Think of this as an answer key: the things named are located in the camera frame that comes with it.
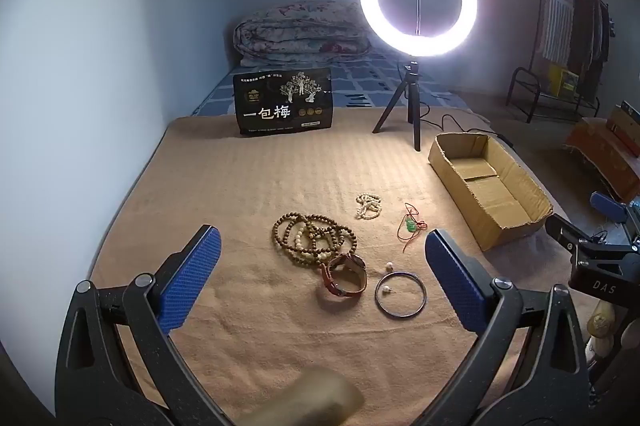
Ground yellow box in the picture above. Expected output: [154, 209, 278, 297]
[546, 63, 581, 98]

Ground brown box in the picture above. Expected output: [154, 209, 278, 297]
[606, 101, 640, 144]

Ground black tripod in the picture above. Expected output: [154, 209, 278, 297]
[372, 59, 427, 152]

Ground pale bead bracelet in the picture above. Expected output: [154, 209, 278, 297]
[292, 226, 321, 257]

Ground dark hanging clothes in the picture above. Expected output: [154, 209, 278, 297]
[569, 0, 615, 103]

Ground white bead bracelet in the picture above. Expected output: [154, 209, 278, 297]
[355, 193, 384, 221]

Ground black metal shoe rack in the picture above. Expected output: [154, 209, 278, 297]
[506, 65, 602, 124]

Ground brown strap wristwatch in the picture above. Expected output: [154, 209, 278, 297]
[320, 253, 369, 300]

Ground folded floral quilt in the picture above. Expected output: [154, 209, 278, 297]
[233, 0, 374, 68]

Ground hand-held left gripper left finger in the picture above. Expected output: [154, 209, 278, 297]
[54, 224, 222, 426]

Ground cardboard box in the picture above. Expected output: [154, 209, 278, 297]
[427, 132, 554, 251]

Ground green pendant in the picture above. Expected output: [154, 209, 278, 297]
[397, 201, 429, 253]

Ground black power cable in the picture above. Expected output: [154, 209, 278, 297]
[422, 105, 512, 148]

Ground striped hanging cloth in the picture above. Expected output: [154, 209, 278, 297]
[539, 0, 577, 63]

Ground black snack bag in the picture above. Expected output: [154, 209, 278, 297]
[232, 67, 335, 138]

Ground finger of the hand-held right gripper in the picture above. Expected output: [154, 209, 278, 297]
[590, 191, 638, 224]
[545, 213, 640, 258]

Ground thin metal bangle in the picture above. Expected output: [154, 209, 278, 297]
[374, 271, 428, 319]

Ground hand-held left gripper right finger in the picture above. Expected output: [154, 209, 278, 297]
[424, 229, 596, 426]

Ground person's right hand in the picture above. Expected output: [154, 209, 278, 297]
[585, 299, 617, 364]

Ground blurred tan object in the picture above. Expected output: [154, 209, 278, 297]
[291, 367, 366, 426]

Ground blue checked bedsheet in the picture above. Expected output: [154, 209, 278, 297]
[191, 50, 472, 117]

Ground brown wooden bead strand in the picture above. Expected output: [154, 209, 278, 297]
[271, 213, 359, 266]

